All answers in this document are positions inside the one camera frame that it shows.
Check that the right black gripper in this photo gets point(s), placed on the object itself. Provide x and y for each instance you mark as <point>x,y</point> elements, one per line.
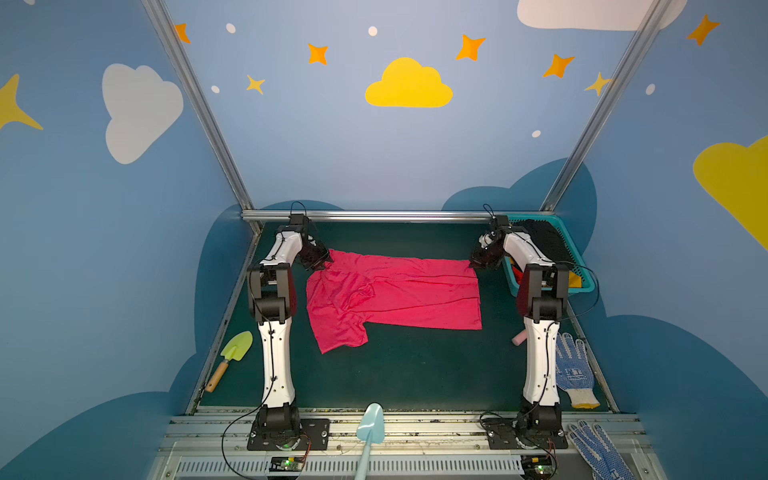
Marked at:
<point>483,257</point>

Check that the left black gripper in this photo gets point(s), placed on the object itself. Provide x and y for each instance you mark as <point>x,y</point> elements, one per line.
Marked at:
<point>315,257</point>

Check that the magenta pink t-shirt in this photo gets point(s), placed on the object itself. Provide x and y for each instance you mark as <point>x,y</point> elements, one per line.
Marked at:
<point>354,290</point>

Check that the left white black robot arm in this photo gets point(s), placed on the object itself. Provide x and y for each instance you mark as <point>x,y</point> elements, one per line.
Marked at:
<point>272,301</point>

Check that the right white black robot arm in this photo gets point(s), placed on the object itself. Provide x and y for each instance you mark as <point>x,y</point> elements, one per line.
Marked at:
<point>540,301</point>

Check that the black t-shirt in basket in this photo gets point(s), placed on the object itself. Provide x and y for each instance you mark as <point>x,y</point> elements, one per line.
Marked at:
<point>547,239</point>

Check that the yellow t-shirt in basket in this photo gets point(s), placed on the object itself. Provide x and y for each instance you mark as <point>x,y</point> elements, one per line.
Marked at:
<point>575,281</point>

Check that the teal plastic basket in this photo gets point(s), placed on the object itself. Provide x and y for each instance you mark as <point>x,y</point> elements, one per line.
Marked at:
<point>577,267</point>

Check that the blue dotted glove on table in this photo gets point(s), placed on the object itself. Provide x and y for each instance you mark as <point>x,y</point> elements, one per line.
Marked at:
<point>574,374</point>

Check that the light blue toy shovel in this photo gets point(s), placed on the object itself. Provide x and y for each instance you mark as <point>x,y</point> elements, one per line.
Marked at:
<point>370,430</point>

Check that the left green circuit board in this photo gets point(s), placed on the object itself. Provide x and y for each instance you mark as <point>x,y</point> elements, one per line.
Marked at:
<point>286,465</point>

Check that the green circuit board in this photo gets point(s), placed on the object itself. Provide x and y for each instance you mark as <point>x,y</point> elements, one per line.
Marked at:
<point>537,468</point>
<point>286,465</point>

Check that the right green circuit board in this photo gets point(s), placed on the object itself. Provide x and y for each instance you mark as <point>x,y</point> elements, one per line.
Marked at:
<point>537,468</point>

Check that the aluminium frame back bar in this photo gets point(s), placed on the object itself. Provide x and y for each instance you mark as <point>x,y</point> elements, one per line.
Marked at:
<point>474,217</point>

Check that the green toy spatula wooden handle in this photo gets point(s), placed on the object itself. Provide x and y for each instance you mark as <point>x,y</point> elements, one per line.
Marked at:
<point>235,349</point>

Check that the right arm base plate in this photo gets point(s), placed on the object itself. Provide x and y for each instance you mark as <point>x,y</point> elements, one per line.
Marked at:
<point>503,433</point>

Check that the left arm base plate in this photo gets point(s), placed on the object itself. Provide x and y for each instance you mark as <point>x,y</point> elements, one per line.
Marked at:
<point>312,433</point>

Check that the aluminium frame right post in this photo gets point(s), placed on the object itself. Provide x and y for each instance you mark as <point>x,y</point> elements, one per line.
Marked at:
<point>642,40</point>

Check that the aluminium frame post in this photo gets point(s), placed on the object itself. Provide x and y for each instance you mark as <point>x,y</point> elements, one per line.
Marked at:
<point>642,40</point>
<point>165,29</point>

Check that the aluminium frame left post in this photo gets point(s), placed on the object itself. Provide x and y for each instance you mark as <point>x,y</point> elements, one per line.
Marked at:
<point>165,29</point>

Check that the blue dotted glove on rail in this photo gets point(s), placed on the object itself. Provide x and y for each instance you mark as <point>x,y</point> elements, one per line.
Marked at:
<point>599,452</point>

